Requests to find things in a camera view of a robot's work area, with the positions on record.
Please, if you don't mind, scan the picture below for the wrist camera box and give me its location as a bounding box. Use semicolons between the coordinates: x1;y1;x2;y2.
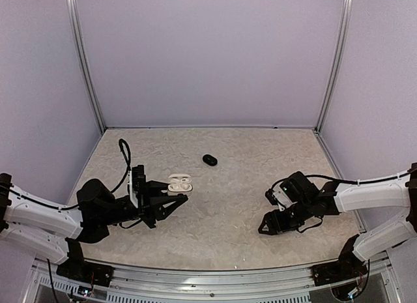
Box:
265;186;293;211
128;165;146;209

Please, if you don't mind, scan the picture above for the aluminium frame post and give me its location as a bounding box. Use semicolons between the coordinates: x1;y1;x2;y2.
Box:
66;0;107;135
315;0;353;136

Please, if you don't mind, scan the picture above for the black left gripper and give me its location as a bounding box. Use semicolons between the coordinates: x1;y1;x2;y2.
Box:
100;180;187;229

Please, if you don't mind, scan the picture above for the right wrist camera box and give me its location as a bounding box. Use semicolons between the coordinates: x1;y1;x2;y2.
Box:
265;186;293;211

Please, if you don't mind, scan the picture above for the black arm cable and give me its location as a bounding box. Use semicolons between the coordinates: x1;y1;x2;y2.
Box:
0;138;133;211
268;173;417;193

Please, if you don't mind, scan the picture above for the white earbud charging case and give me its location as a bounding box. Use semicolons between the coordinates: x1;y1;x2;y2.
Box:
167;173;193;195

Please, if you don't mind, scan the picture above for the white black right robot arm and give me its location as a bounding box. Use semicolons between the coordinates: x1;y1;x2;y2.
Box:
258;164;416;285

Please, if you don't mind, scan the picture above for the right aluminium frame post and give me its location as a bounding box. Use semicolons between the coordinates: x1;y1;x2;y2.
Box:
315;0;353;136

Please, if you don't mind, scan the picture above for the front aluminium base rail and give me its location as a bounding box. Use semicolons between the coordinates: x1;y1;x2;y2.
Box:
21;253;403;302

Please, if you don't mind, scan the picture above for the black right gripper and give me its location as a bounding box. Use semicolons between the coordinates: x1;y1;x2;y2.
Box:
259;198;313;235

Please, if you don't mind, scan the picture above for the left aluminium frame post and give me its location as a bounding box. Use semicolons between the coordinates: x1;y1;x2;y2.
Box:
66;0;107;135

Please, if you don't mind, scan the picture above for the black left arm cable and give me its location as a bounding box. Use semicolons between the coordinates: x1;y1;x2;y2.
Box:
0;138;133;211

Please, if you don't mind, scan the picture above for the black oval charging case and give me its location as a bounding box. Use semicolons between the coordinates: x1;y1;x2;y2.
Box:
202;154;218;167

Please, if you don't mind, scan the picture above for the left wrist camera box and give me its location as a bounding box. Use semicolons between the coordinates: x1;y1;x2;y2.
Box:
128;165;146;209

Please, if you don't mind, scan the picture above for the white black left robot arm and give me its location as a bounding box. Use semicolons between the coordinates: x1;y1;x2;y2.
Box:
1;172;193;280

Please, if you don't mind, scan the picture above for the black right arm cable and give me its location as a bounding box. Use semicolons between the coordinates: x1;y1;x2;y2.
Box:
268;173;417;193

